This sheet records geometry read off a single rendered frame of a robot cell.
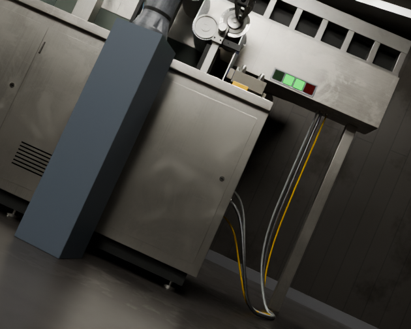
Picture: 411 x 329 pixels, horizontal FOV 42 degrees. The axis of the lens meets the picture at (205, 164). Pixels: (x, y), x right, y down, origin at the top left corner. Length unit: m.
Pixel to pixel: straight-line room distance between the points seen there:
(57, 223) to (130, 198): 0.39
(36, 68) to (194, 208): 0.90
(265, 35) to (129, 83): 1.19
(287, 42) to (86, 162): 1.45
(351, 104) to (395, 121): 1.58
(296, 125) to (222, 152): 2.28
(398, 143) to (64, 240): 3.11
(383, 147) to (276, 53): 1.76
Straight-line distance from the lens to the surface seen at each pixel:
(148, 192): 2.30
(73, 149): 2.06
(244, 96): 2.31
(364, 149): 4.50
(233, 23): 2.68
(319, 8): 3.13
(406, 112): 4.60
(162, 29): 2.15
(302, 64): 3.02
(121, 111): 2.02
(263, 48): 3.01
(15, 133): 2.45
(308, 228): 3.08
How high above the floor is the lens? 0.39
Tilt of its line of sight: 4 degrees up
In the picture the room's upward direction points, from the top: 24 degrees clockwise
